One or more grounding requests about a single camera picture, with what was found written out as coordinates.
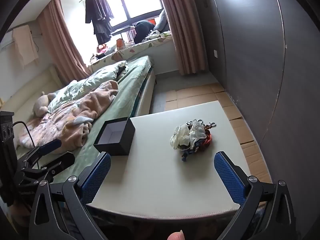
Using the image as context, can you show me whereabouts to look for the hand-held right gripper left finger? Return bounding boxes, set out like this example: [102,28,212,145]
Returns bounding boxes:
[29,151,112,240]

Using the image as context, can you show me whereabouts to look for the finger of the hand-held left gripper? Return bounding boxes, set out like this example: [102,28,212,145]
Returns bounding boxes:
[24,139,62,167]
[15,152,76,188]

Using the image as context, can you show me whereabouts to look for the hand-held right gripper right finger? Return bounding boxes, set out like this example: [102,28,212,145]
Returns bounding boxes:
[214,151,297,240]

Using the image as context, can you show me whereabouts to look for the red wire bracelet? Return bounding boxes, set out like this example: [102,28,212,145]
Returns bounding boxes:
[200,134,213,152]

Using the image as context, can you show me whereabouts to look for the black box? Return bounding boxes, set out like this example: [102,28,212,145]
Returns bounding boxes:
[93,117,136,157]

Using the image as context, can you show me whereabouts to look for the white pouch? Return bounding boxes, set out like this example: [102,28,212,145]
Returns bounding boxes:
[189,123,207,148]
[171,124,192,150]

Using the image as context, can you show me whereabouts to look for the person's right hand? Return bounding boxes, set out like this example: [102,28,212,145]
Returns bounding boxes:
[167,230,185,240]

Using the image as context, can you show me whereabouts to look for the beige plush toy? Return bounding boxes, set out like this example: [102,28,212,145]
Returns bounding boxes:
[32,91,57,117]

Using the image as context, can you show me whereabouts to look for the pink fleece blanket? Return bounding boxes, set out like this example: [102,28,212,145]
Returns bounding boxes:
[16,80,119,153]

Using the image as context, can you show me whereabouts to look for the cream headboard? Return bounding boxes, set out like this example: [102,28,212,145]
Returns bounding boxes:
[0,65,63,113]

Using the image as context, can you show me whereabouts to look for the floral duvet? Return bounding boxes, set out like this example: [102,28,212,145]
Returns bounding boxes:
[47,60,129,113]

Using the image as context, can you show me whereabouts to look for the bed with green blanket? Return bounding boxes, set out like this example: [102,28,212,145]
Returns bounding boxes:
[15,55,153,188]

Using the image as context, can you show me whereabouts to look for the flattened cardboard sheets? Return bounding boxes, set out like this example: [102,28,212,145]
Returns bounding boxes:
[165,82,273,183]

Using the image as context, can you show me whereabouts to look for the pink curtain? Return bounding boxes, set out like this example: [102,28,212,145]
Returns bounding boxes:
[154,0,208,75]
[37,0,92,82]

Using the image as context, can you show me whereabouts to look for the beige towel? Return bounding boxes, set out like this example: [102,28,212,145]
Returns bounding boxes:
[12,25,39,68]

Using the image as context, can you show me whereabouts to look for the white air conditioner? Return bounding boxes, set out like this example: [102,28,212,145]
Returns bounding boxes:
[0,31,15,51]

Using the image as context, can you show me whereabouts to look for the pile of clothes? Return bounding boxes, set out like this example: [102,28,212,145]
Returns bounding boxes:
[96,44,115,55]

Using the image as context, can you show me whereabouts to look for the floral window seat cushion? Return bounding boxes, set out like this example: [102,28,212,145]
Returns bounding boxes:
[90,34,174,73]

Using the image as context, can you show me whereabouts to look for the dark grey wardrobe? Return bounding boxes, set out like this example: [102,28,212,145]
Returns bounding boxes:
[194,0,320,205]

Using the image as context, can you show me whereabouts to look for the hanging dark clothes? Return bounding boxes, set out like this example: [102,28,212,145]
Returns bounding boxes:
[85,0,114,44]

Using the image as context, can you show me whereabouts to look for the black bag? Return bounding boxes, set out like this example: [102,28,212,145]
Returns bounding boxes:
[134,20,157,44]

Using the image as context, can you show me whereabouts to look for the grey pillow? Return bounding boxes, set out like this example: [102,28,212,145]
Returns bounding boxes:
[152,9,170,33]

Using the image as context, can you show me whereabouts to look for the black cable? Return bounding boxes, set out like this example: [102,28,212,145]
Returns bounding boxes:
[12,121,36,148]

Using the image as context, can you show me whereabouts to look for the white bed frame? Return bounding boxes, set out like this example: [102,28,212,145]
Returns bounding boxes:
[135,55,157,117]

